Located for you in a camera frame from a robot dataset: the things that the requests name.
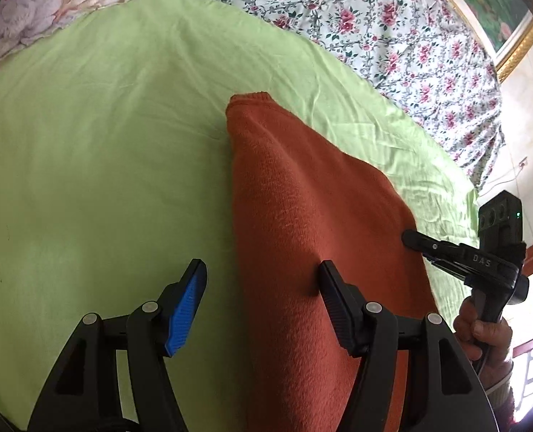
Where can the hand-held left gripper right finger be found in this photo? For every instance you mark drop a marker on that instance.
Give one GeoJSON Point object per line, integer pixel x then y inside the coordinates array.
{"type": "Point", "coordinates": [338, 310]}

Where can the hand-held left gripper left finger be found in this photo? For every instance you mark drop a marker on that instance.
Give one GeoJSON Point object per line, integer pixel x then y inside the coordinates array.
{"type": "Point", "coordinates": [185, 310]}

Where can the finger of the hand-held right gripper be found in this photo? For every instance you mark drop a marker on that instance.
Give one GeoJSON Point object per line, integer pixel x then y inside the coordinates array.
{"type": "Point", "coordinates": [424, 240]}
{"type": "Point", "coordinates": [446, 264]}

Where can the rust orange towel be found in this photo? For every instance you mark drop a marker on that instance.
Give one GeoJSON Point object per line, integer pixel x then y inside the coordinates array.
{"type": "Point", "coordinates": [302, 216]}

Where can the person's right forearm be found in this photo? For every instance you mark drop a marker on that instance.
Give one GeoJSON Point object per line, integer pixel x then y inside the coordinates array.
{"type": "Point", "coordinates": [503, 396]}

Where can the person's right hand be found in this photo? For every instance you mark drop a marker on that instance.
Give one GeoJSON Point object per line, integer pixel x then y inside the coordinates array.
{"type": "Point", "coordinates": [491, 337]}

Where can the light green bed sheet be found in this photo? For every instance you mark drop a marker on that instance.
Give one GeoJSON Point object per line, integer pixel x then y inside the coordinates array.
{"type": "Point", "coordinates": [91, 144]}

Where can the white rose print bedsheet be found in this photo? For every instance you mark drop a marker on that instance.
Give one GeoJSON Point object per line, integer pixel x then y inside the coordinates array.
{"type": "Point", "coordinates": [383, 31]}

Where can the gold framed flower painting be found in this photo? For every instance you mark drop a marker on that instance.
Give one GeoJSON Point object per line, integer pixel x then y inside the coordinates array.
{"type": "Point", "coordinates": [487, 4]}

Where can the pink floral pillow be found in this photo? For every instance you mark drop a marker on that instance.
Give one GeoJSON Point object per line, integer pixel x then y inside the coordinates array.
{"type": "Point", "coordinates": [37, 4]}

